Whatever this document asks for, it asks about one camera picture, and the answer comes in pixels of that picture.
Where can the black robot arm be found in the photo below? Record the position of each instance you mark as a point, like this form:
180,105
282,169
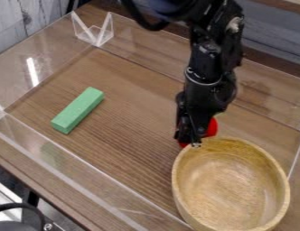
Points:
216,24

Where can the clear acrylic tray enclosure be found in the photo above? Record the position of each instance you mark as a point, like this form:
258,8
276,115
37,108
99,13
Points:
105,173

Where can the green rectangular block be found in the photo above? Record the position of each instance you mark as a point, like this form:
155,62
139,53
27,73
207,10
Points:
77,110

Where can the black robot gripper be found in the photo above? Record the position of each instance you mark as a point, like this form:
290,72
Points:
203,99

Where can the red toy strawberry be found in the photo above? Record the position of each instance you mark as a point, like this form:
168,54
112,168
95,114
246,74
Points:
211,131

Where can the wooden oval bowl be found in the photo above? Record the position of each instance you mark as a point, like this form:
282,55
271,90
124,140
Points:
230,186

